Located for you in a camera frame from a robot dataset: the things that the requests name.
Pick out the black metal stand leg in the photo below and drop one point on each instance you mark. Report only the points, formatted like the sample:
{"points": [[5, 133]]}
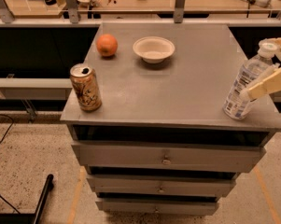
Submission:
{"points": [[30, 218]]}

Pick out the orange fruit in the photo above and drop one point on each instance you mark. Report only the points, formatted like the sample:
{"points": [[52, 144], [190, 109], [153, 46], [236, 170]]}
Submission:
{"points": [[106, 45]]}

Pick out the grey drawer cabinet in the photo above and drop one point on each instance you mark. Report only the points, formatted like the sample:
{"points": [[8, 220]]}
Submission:
{"points": [[160, 142]]}

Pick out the orange drink can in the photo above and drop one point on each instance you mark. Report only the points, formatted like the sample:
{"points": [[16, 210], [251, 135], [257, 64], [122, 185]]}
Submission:
{"points": [[85, 85]]}

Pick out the grey metal railing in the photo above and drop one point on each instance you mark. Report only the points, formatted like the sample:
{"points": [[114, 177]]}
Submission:
{"points": [[37, 13]]}

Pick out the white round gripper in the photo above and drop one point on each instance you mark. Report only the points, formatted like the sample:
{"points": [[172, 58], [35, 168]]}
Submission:
{"points": [[270, 82]]}

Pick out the white paper bowl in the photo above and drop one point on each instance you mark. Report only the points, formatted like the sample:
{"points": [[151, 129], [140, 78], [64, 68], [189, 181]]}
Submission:
{"points": [[153, 49]]}

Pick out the clear plastic water bottle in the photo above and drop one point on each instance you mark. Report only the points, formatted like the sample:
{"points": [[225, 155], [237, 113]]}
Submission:
{"points": [[237, 105]]}

